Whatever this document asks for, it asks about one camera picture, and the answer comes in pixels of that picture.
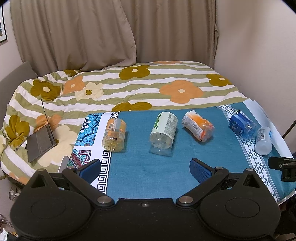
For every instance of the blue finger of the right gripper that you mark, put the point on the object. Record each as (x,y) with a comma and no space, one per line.
(288,172)
(278,163)

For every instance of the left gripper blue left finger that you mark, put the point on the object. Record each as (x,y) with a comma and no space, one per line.
(80,180)

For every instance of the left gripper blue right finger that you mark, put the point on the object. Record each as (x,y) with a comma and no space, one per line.
(209,180)

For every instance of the orange label clear cup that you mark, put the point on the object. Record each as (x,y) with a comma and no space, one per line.
(201,128)

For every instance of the yellow label clear cup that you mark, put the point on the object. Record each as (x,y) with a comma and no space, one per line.
(114,135)

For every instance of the blue label clear cup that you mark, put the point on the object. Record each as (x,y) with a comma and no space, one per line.
(242,125)

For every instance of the grey laptop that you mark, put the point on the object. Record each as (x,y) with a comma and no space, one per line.
(41,141)

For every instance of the teal patterned cloth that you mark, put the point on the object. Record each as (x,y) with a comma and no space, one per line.
(135,172)

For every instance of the floral striped duvet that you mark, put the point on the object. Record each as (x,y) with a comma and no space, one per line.
(63,99)

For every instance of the grey headboard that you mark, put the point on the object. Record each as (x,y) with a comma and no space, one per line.
(11,82)

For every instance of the beige curtain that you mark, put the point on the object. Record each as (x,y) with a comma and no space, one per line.
(92,35)

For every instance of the framed picture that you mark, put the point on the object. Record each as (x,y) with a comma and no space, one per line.
(3,36)

